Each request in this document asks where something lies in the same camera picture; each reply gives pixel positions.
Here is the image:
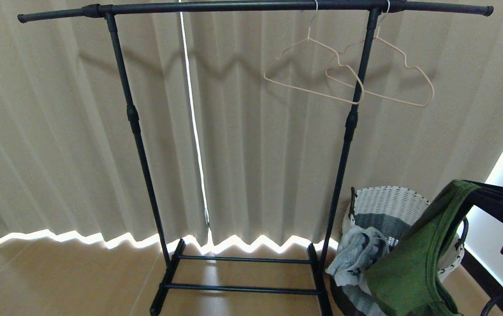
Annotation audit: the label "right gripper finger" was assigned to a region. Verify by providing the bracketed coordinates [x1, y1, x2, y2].
[463, 180, 503, 223]

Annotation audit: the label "green long-sleeved shirt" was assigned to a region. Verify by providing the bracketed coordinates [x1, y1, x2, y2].
[363, 179, 480, 316]

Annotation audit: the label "pale grey shorts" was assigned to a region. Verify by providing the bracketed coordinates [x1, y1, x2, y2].
[325, 225, 390, 316]

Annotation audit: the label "pink clothes hanger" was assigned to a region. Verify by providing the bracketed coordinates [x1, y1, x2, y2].
[325, 0, 435, 108]
[263, 0, 365, 105]

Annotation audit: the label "white laundry basket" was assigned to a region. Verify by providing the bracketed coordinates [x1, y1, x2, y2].
[330, 186, 470, 316]

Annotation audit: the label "black clothes rack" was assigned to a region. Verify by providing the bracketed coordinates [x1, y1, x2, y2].
[18, 0, 494, 316]

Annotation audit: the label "beige curtain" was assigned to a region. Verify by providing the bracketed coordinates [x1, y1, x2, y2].
[0, 0, 503, 257]

